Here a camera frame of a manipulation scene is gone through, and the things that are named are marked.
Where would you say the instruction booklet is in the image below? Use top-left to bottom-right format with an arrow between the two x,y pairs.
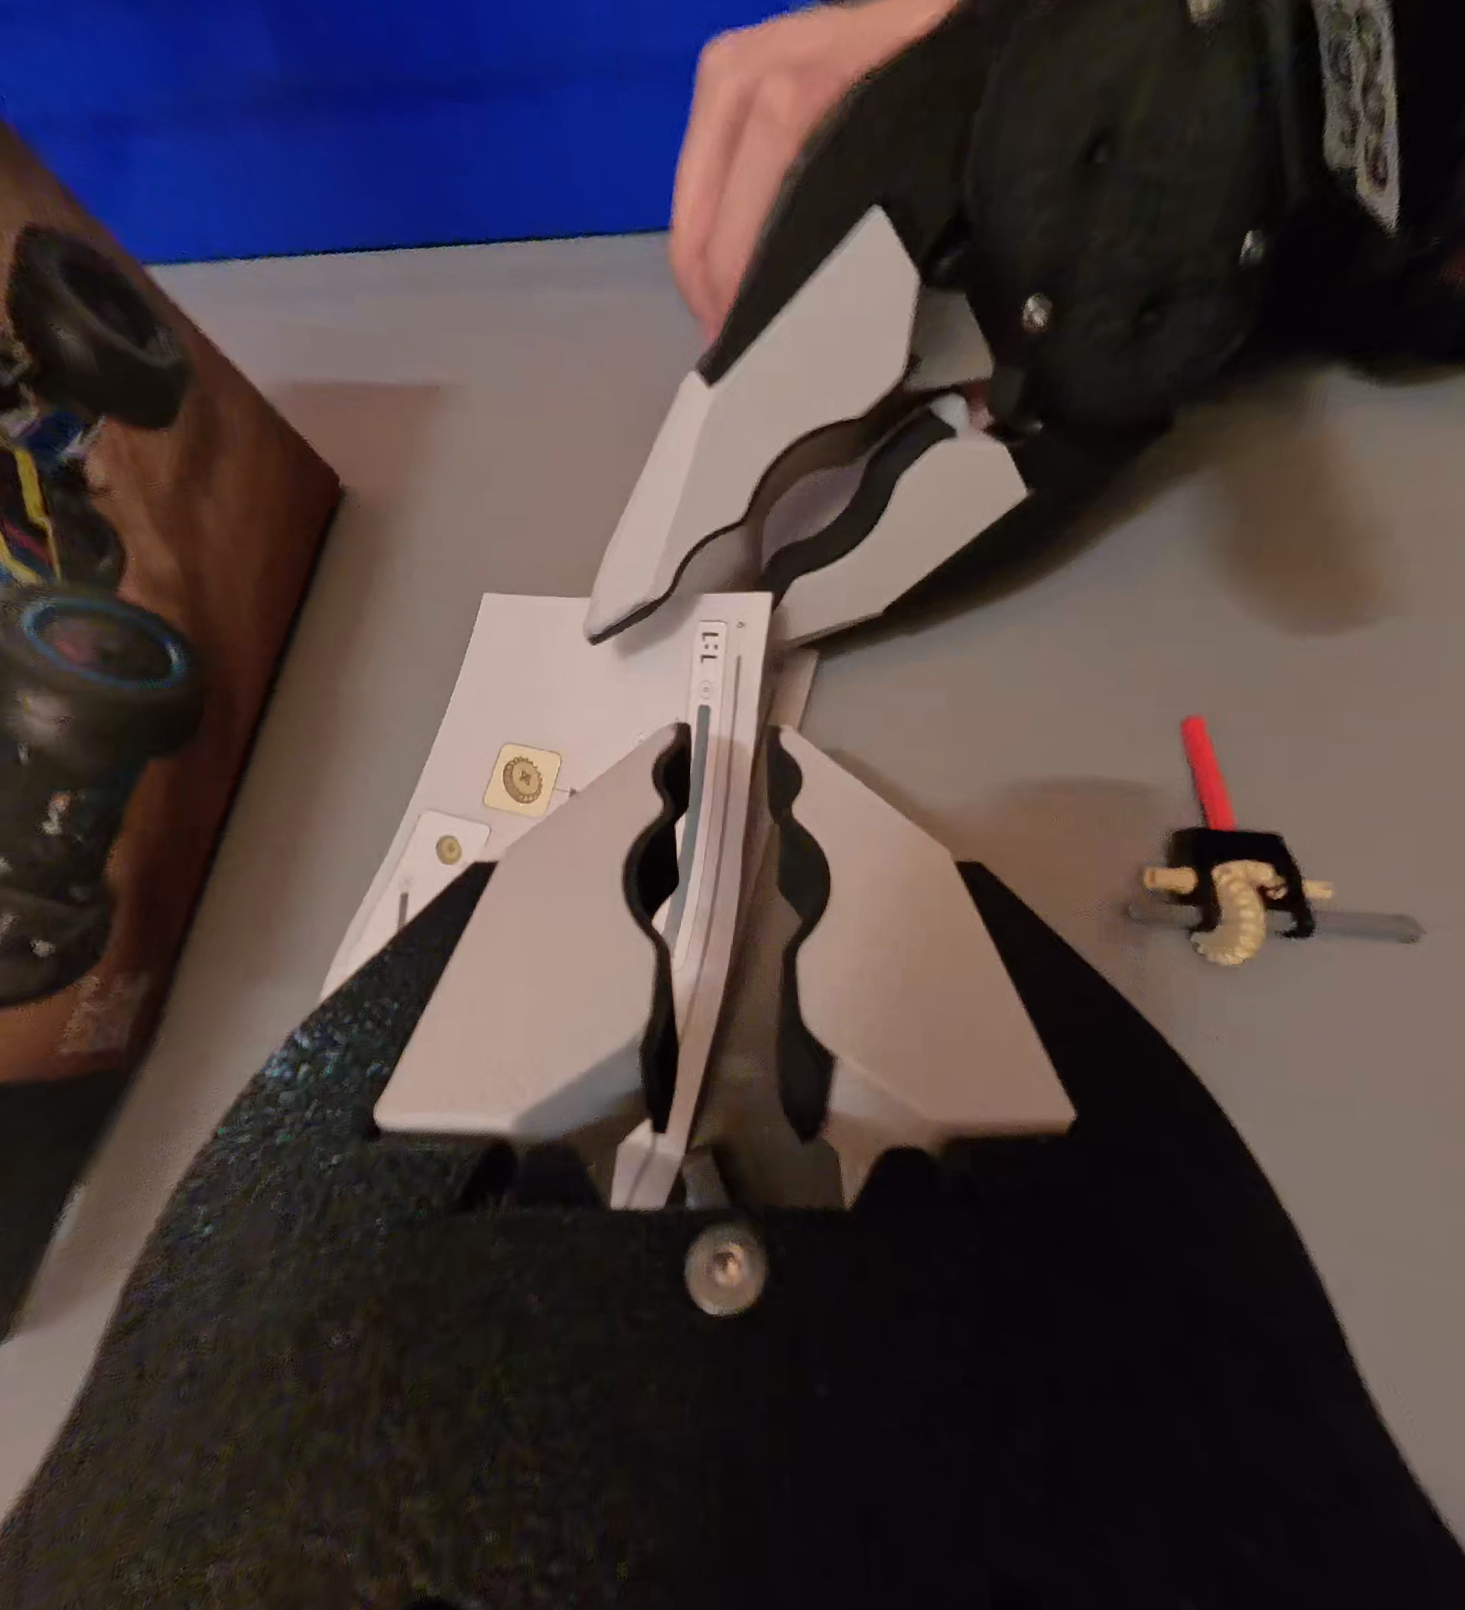
322,591 -> 822,1208

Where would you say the black lego gear assembly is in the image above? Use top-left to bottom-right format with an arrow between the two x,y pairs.
1141,717 -> 1337,970

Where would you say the grey lego axle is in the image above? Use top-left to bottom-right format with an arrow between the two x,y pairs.
1127,906 -> 1426,945

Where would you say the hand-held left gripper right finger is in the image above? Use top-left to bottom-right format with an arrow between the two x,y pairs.
763,724 -> 1077,1196

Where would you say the blue plastic bin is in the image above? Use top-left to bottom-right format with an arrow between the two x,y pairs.
0,0 -> 834,267

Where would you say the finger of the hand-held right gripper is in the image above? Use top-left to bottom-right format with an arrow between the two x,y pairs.
763,402 -> 1031,651
584,204 -> 928,646

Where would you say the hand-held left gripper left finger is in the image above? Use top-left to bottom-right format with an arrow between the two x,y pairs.
373,722 -> 694,1153

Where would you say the person's right hand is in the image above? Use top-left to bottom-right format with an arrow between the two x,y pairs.
667,0 -> 962,341

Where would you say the lego set cardboard box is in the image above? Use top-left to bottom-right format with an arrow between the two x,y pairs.
0,51 -> 344,1379

